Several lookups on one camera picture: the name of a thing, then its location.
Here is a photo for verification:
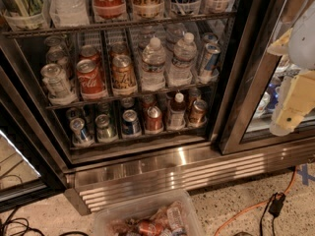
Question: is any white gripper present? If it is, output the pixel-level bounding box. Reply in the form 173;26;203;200
266;28;315;138

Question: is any orange can bottom shelf front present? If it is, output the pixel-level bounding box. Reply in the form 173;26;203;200
188;99;208;127

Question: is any orange can shelf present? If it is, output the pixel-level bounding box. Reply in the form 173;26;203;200
109;42;129;58
187;88;201;110
188;99;208;127
111;55;138;95

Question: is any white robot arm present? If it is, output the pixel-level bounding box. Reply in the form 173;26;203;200
267;2;315;137

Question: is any glass fridge door right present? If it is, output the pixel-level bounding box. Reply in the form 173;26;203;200
220;0;315;154

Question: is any blue tall can middle front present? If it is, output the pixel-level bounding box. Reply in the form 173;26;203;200
198;42;221;83

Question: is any orange can bottom shelf rear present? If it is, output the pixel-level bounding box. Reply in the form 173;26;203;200
187;88;201;110

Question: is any red can bottom shelf front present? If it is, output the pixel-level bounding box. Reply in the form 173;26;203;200
145;106;163;134

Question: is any red can shelf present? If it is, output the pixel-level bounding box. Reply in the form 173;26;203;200
145;106;163;134
142;94;157;110

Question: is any red can bottom shelf rear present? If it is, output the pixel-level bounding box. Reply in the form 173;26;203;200
142;94;157;110

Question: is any brown can top shelf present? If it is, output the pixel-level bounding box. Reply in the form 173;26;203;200
132;0;163;20

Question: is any orange can middle shelf front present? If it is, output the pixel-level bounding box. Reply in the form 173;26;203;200
111;55;138;95

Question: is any blue can bottom shelf front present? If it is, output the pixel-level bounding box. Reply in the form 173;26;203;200
122;109;142;138

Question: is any orange can middle shelf rear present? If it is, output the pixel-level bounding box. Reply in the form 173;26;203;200
109;42;129;58

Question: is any green can bottom shelf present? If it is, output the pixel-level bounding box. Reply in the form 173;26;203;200
95;114;117;143

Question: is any red cola bottle top shelf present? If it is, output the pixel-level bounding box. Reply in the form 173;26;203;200
93;0;126;20

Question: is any red cola can middle front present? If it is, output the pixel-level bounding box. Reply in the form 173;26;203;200
76;59;107;100

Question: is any red cola can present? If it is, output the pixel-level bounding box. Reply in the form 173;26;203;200
79;45;101;63
76;59;107;100

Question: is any red cola can middle rear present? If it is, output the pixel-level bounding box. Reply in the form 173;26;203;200
79;45;101;63

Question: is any red can in bin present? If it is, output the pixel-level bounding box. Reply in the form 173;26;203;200
137;220;164;236

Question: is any blue white can bottom left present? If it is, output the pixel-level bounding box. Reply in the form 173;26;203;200
70;118;94;147

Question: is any steel fridge grille base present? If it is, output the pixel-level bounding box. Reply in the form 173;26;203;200
64;138;315;215

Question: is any white bottle top shelf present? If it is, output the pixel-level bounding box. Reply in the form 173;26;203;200
49;0;90;28

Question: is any silver can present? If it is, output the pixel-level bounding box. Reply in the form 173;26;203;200
40;63;77;105
46;51;72;77

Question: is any silver can middle front left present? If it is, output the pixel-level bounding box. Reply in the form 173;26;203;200
40;63;77;105

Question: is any green carton top shelf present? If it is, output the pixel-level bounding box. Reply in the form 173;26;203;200
1;0;48;31

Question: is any water bottle middle right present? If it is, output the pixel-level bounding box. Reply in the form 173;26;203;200
167;32;197;87

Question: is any water bottle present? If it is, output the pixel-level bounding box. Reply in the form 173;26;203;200
167;32;197;87
142;37;166;91

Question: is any brown bottle white cap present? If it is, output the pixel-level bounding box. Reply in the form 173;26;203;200
166;92;186;130

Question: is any black power adapter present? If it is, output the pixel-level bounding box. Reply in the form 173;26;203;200
269;193;286;217

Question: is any water bottle middle left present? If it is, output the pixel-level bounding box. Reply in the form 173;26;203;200
142;37;166;91

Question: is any clear plastic bin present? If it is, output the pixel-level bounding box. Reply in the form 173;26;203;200
93;190;205;236

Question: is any orange extension cable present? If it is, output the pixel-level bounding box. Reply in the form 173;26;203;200
214;167;298;236

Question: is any black cables floor left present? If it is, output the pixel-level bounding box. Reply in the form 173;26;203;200
0;207;90;236

